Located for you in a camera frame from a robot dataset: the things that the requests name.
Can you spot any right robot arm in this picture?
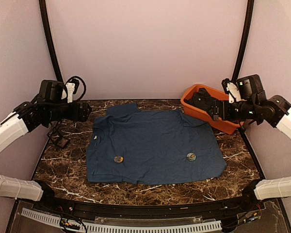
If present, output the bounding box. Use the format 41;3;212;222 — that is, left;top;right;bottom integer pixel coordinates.
208;74;291;211

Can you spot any round yellow grey brooch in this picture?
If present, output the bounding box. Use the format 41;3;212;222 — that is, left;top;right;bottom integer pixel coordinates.
114;156;124;163

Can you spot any blue t-shirt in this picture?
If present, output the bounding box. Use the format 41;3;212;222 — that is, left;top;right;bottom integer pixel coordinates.
86;103;227;185

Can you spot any black clothing in basin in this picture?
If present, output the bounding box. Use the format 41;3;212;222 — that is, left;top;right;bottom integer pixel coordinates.
184;88;218;113

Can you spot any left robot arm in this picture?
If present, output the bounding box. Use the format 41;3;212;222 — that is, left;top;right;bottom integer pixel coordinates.
0;76;92;212

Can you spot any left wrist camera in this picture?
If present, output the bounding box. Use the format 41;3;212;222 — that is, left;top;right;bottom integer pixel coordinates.
61;76;87;103

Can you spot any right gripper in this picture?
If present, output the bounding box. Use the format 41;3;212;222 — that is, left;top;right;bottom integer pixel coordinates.
207;99;257;120

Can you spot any white slotted cable duct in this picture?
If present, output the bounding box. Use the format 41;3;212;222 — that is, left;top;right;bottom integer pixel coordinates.
21;208;223;233

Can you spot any orange plastic basin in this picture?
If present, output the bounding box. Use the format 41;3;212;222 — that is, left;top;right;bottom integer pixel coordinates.
180;83;244;135

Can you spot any black frame post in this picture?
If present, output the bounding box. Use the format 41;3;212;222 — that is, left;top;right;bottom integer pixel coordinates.
231;0;254;82
39;0;63;82

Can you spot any right black frame post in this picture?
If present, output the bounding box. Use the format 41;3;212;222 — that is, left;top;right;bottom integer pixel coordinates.
231;0;254;82

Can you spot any left black frame post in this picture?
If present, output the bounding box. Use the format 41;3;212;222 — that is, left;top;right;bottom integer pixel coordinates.
39;0;63;82

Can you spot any black front rail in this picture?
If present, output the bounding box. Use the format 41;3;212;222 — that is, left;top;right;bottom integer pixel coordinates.
19;189;279;220

